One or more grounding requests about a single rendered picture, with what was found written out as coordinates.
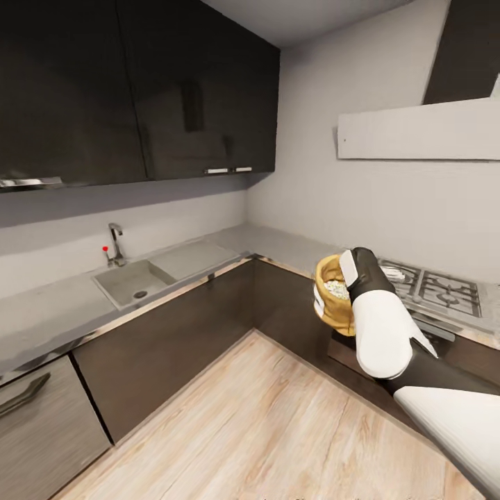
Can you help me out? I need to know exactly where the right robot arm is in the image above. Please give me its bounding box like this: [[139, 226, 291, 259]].
[[339, 247, 500, 500]]

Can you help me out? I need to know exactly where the popcorn bag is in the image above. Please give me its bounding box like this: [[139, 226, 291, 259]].
[[314, 253, 356, 337]]

